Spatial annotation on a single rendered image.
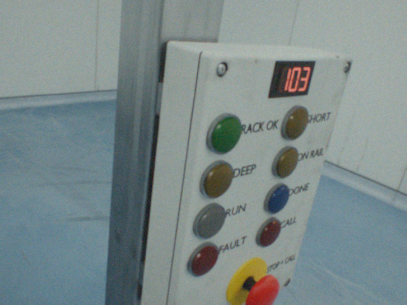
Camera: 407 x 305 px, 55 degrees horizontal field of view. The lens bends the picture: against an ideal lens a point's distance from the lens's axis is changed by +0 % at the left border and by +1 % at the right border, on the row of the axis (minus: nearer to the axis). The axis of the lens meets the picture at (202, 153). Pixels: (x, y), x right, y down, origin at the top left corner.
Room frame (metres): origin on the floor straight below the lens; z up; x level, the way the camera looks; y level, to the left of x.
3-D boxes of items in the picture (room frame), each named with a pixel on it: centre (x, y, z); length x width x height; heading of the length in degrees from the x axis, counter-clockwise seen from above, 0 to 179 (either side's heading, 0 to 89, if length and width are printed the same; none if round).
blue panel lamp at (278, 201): (0.31, -0.07, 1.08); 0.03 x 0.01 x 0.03; 133
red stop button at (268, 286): (0.30, -0.06, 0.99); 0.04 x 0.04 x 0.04; 43
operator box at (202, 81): (0.33, -0.04, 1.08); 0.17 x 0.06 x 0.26; 133
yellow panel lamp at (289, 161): (0.31, -0.07, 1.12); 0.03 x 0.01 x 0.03; 133
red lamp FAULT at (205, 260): (0.26, -0.01, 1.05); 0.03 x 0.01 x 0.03; 133
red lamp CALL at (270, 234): (0.31, -0.07, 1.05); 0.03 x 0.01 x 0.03; 133
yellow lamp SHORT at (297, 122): (0.31, -0.07, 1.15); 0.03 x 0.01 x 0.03; 133
